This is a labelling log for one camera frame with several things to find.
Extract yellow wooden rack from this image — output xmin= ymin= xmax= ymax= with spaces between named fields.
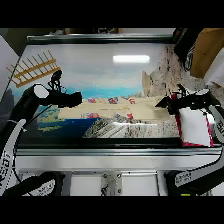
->
xmin=5 ymin=49 xmax=58 ymax=89

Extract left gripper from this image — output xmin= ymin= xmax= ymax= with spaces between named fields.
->
xmin=57 ymin=91 xmax=83 ymax=109

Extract black cable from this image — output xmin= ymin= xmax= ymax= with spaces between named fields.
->
xmin=23 ymin=103 xmax=54 ymax=132

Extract black garment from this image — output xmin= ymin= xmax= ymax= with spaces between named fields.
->
xmin=172 ymin=28 xmax=205 ymax=72

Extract red and white garment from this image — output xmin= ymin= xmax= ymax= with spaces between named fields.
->
xmin=174 ymin=105 xmax=215 ymax=148

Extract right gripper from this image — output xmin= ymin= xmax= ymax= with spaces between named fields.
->
xmin=154 ymin=94 xmax=182 ymax=115

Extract brown cardboard box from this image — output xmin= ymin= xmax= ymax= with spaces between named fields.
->
xmin=190 ymin=28 xmax=224 ymax=80

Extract cream printed T-shirt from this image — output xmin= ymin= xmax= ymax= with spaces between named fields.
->
xmin=57 ymin=96 xmax=169 ymax=121

